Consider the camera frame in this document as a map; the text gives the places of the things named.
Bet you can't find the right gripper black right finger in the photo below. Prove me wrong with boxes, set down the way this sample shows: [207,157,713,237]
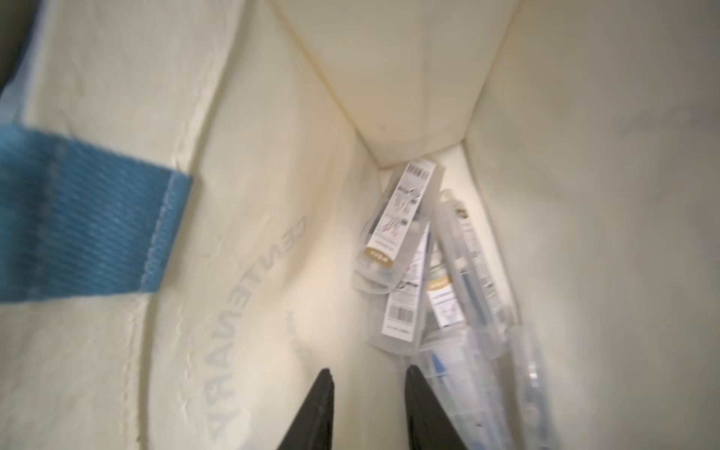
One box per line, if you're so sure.
[404,365,466,450]

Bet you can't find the clear compass set case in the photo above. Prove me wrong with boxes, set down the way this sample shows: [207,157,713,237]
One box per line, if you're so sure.
[352,159,446,294]

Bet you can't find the cream canvas tote bag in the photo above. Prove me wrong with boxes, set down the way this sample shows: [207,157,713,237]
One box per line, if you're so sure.
[1,1,719,449]

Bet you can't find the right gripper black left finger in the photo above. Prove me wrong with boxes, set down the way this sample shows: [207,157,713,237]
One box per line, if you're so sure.
[277,369,335,450]

